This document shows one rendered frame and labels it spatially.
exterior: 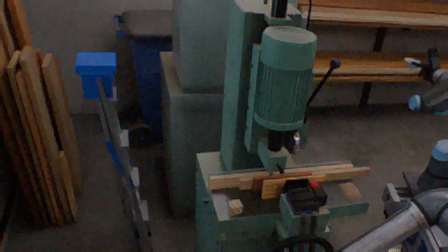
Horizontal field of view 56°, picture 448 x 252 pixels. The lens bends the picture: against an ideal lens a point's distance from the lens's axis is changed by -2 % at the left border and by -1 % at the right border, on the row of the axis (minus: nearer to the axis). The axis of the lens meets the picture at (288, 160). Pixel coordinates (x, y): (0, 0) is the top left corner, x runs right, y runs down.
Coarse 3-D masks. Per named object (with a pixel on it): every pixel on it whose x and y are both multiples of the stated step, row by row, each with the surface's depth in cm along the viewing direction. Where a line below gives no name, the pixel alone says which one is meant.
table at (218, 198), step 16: (208, 192) 161; (224, 192) 158; (240, 192) 159; (256, 192) 161; (336, 192) 168; (224, 208) 151; (256, 208) 153; (272, 208) 154; (336, 208) 161; (352, 208) 164; (224, 224) 147; (240, 224) 149; (256, 224) 152; (272, 224) 155
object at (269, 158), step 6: (264, 138) 161; (258, 144) 162; (264, 144) 158; (258, 150) 163; (264, 150) 156; (270, 150) 155; (282, 150) 156; (264, 156) 156; (270, 156) 152; (276, 156) 152; (282, 156) 153; (264, 162) 157; (270, 162) 153; (276, 162) 153; (282, 162) 154; (270, 168) 154; (276, 168) 155; (282, 168) 156
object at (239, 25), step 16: (240, 0) 152; (256, 0) 155; (240, 16) 145; (240, 32) 147; (240, 48) 149; (240, 64) 152; (240, 80) 156; (224, 96) 178; (240, 96) 159; (224, 112) 180; (240, 112) 163; (224, 128) 183; (240, 128) 167; (224, 144) 187; (240, 144) 172; (224, 160) 189; (240, 160) 176; (256, 160) 179
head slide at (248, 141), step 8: (256, 48) 144; (256, 56) 145; (256, 64) 145; (256, 72) 146; (256, 80) 147; (256, 88) 149; (248, 104) 159; (248, 112) 160; (248, 120) 161; (248, 128) 162; (256, 128) 158; (264, 128) 160; (248, 136) 162; (256, 136) 161; (264, 136) 162; (248, 144) 163; (256, 144) 163
